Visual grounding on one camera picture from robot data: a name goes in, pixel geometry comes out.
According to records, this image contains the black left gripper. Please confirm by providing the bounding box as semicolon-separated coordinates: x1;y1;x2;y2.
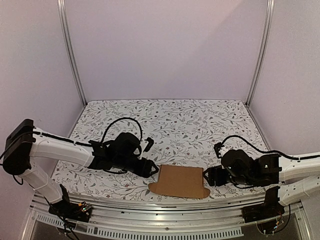
113;155;159;179

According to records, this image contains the brown cardboard box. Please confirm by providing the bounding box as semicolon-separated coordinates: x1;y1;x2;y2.
148;164;211;199

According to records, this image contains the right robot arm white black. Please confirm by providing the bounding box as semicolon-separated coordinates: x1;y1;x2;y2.
202;149;320;218

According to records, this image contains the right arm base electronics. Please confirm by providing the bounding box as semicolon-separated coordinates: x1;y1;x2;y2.
241;186;285;235

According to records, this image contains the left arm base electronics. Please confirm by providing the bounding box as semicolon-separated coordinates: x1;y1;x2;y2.
48;184;93;223

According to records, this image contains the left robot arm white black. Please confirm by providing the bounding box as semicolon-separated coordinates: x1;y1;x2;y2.
0;119;159;217

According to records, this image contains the floral patterned table mat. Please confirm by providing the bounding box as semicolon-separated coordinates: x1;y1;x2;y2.
52;99;267;202

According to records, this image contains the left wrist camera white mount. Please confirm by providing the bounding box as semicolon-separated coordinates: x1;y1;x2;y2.
140;137;155;153

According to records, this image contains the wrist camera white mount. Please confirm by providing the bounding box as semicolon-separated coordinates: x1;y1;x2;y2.
140;137;155;153
213;142;224;159

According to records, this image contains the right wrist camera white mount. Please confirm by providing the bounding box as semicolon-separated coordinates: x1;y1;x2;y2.
213;142;224;159

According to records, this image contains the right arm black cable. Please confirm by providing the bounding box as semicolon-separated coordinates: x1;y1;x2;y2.
219;135;320;161

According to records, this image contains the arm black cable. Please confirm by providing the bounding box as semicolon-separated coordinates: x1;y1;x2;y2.
219;135;320;161
32;116;143;148

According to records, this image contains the aluminium front rail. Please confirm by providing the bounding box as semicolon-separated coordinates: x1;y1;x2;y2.
21;194;313;240

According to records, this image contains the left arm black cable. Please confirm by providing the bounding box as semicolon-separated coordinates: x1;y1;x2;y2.
32;116;143;148

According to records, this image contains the right aluminium frame post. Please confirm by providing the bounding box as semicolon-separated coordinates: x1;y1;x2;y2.
245;0;275;109

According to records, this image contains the aluminium frame post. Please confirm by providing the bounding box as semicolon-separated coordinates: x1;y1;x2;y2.
245;0;275;109
57;0;88;107

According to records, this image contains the left aluminium frame post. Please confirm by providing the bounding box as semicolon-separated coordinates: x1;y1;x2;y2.
57;0;88;107

